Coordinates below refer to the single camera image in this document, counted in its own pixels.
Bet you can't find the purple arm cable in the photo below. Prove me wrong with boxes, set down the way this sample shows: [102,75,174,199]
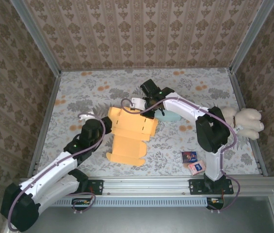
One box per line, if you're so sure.
[7,112,107,233]
[121,98,241,215]

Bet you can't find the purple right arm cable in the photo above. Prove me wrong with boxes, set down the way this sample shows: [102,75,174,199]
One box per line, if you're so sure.
[121,98,241,215]

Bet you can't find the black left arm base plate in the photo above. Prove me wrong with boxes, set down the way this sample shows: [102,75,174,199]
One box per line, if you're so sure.
[73,179,104,196]

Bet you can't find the floral patterned table cover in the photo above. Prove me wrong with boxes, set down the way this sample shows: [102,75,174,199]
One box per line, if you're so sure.
[36,67,261,178]

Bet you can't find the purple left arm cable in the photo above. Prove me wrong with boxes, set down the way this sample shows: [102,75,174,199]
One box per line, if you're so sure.
[7,112,107,233]

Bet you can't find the grey slotted cable duct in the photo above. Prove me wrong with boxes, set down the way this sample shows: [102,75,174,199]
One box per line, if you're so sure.
[54,197,221,207]

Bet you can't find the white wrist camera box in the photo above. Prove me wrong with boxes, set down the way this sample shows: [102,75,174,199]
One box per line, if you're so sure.
[78,109,95,121]
[130,97,146,110]

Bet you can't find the black cable connector box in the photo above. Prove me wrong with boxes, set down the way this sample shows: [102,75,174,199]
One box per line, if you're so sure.
[206,197,225,211]
[71,198,92,211]

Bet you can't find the orange paper box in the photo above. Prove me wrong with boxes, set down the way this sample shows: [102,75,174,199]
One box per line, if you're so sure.
[105,106,159,167]

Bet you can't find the aluminium frame post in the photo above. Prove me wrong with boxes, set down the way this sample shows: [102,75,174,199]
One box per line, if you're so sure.
[10,0,62,78]
[228,0,274,73]

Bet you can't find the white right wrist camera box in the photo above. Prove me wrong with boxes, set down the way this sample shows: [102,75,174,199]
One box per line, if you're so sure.
[130,97,146,110]

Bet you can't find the grey metal sheet panel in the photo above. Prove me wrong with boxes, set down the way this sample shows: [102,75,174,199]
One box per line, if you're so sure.
[30,206,274,233]

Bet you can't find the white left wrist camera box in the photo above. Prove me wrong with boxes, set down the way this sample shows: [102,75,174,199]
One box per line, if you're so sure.
[78,109,95,121]

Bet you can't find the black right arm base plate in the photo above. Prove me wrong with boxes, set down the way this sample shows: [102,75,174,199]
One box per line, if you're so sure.
[189,179,234,196]

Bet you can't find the dark blue small packet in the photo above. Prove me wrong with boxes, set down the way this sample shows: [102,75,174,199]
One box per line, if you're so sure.
[180,150,198,164]

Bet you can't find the aluminium table side rail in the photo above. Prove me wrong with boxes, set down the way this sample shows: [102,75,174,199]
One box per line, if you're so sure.
[27,72,62,178]
[228,70,268,177]

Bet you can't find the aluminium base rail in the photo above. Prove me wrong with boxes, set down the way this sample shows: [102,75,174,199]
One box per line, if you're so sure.
[17,176,274,195]

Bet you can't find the teal paper box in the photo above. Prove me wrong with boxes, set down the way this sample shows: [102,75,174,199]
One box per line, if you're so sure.
[154,108,183,122]

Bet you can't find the white plush teddy dog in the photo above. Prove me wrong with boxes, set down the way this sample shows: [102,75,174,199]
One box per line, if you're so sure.
[221,107,265,140]

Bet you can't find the pink small packet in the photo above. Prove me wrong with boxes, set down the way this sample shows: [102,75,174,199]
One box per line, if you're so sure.
[187,160,207,176]

